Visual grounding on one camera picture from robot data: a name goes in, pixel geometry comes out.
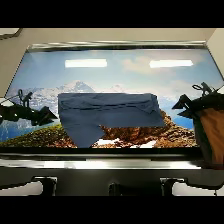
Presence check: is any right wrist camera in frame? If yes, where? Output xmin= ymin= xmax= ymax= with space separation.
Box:
xmin=191 ymin=81 xmax=216 ymax=98

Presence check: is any blue shirt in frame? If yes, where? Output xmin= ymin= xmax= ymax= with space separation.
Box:
xmin=57 ymin=92 xmax=166 ymax=149

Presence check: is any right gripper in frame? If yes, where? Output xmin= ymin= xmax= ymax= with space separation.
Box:
xmin=171 ymin=93 xmax=206 ymax=120

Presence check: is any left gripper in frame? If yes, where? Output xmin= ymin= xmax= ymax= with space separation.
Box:
xmin=17 ymin=105 xmax=59 ymax=127

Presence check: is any silver frame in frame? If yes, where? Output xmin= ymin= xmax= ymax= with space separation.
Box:
xmin=0 ymin=155 xmax=224 ymax=197

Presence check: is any orange-brown garment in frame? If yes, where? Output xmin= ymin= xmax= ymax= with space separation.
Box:
xmin=198 ymin=107 xmax=224 ymax=169

